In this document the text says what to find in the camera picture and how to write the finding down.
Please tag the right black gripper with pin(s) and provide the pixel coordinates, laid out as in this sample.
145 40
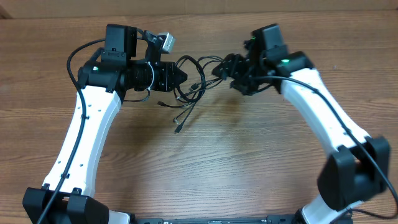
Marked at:
237 70

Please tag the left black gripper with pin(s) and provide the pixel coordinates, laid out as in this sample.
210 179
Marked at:
166 76

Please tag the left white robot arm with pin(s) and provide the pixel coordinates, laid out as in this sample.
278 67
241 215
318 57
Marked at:
129 59

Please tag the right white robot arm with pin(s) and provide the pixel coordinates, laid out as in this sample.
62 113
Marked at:
356 168

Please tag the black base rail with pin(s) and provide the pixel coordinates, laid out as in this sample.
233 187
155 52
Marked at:
214 220

